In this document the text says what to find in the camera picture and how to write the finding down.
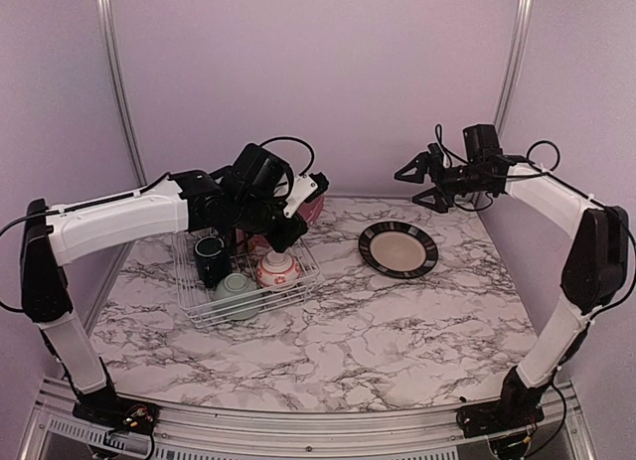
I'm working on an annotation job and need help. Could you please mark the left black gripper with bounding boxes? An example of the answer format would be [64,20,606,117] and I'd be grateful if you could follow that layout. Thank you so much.
[233,192,309,251]

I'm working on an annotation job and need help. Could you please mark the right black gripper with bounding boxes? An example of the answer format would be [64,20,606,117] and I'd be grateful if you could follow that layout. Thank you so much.
[395,152,491,213]

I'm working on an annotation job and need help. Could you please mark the maroon polka dot plate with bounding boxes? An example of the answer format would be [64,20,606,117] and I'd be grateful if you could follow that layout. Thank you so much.
[297,194,325,227]

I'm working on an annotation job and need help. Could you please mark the black striped plate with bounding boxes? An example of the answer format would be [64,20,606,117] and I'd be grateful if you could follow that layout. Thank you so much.
[358,221,439,279]

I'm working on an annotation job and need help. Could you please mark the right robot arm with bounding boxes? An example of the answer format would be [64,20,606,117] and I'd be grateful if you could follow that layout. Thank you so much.
[394,147,629,428]

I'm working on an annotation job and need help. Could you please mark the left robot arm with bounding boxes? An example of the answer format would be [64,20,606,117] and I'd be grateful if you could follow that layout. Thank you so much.
[20,170,317,425]

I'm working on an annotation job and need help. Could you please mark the yellow polka dot plate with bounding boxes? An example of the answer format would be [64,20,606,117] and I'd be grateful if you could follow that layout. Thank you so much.
[248,234,270,250]

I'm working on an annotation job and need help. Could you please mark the pink plate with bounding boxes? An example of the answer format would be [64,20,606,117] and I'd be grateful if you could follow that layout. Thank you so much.
[236,230,253,254]

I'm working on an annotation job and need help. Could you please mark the red patterned white bowl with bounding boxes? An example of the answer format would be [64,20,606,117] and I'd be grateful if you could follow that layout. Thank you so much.
[256,250,301,289]

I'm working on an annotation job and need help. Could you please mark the dark green mug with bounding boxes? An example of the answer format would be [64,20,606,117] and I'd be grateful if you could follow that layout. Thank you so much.
[193,235,232,289]

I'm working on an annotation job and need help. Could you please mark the pale green bowl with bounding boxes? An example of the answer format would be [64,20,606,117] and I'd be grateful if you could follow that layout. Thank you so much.
[213,273,262,321]

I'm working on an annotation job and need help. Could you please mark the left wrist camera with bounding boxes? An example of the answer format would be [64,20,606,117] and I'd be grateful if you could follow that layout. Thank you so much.
[221,143,329,219]

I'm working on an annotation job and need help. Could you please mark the white wire dish rack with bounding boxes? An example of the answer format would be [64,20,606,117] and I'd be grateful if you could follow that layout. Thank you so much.
[172,230,320,329]

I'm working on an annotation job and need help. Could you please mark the right aluminium frame post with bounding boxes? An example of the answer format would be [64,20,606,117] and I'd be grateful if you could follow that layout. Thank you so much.
[494,0,534,135]

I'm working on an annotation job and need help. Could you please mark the aluminium frame post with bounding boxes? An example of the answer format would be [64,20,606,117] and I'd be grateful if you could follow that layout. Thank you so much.
[96,0,147,185]
[494,0,534,135]

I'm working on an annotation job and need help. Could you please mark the front aluminium rail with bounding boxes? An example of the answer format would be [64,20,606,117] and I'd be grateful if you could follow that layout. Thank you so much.
[19,375,597,460]

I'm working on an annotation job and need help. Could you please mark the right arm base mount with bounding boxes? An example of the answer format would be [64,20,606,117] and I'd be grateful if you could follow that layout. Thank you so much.
[456,400,545,438]

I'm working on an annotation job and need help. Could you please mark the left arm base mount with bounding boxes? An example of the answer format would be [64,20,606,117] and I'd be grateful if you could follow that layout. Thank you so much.
[73,396,159,435]

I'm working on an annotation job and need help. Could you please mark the left aluminium frame post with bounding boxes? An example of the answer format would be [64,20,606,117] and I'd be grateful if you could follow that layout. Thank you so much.
[96,0,147,185]

